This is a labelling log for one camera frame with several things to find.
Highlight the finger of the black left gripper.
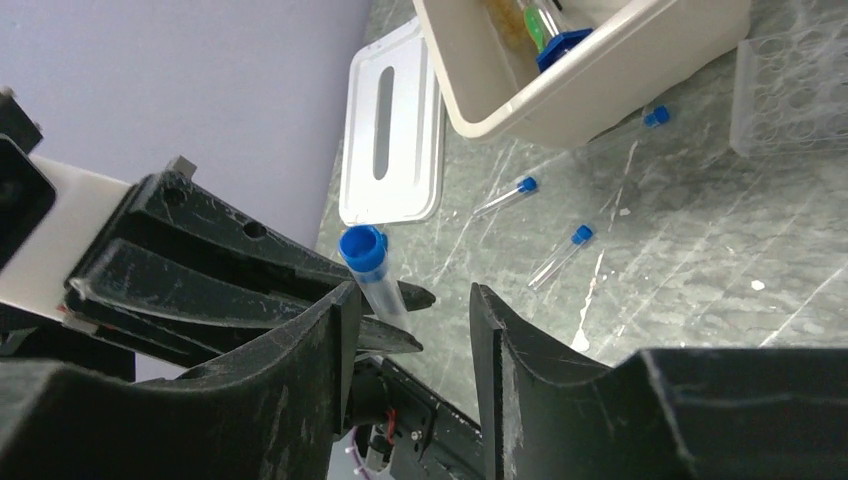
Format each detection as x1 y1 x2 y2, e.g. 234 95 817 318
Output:
122 170 437 316
69 238 425 362

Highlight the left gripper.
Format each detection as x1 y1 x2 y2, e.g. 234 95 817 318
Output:
1 87 135 381

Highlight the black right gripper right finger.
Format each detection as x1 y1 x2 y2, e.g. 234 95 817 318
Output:
469 284 847 479

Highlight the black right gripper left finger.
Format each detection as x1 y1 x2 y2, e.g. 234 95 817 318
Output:
1 282 361 479

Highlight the blue capped test tube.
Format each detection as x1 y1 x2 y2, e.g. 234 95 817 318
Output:
338 225 409 330
472 176 538 218
577 105 671 158
527 224 595 291

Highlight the brown test tube brush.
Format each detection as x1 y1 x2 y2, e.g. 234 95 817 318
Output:
482 0 537 65

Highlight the green plastic spoon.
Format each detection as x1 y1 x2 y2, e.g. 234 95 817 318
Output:
521 0 566 53

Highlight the white bin lid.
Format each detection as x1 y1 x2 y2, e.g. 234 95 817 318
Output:
338 19 445 226

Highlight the clear acrylic tube rack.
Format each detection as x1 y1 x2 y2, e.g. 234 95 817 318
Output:
729 19 847 157

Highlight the beige plastic bin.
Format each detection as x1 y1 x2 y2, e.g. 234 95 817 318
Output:
414 1 751 148

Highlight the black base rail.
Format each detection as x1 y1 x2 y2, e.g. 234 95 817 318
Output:
345 359 485 479

